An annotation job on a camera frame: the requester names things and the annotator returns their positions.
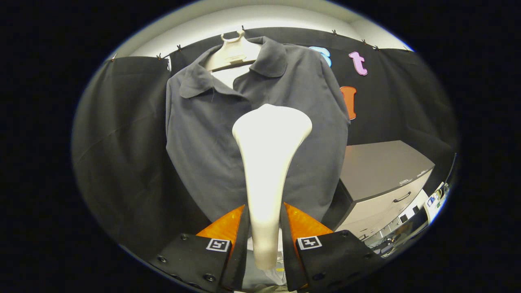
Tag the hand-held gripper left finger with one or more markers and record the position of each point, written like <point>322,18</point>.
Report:
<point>241,252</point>

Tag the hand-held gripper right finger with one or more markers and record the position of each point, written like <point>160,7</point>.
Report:
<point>287,252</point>

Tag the grey button-up shirt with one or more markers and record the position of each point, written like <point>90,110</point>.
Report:
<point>203,142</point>

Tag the cream clothes hanger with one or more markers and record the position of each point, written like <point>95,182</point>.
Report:
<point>232,53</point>

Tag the beige cabinet with dark top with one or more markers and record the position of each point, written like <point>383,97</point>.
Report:
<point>382,167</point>

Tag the white drawer unit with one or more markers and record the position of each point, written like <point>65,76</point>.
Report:
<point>415,203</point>

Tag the white side desk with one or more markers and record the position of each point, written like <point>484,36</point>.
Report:
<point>433,203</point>

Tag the black backdrop cloth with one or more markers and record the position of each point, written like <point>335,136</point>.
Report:
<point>118,142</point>

